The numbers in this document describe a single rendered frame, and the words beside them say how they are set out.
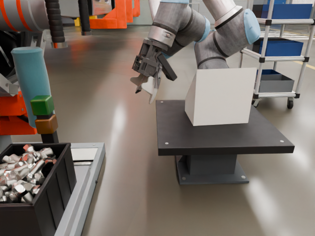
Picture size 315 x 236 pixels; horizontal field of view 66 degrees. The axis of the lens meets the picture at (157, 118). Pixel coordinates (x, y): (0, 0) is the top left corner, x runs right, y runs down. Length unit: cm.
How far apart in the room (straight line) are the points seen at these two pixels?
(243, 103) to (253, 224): 56
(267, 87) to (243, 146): 130
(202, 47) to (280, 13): 108
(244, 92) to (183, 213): 65
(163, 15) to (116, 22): 375
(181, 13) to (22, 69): 53
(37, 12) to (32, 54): 14
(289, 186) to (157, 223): 72
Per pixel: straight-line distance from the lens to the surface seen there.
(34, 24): 93
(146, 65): 84
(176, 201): 123
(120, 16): 457
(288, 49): 235
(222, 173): 140
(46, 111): 62
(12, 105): 100
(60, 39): 76
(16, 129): 109
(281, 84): 241
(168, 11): 85
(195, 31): 93
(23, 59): 84
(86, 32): 108
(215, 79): 119
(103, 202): 126
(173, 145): 107
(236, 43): 124
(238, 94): 125
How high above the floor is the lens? 85
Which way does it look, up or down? 25 degrees down
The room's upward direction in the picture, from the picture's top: straight up
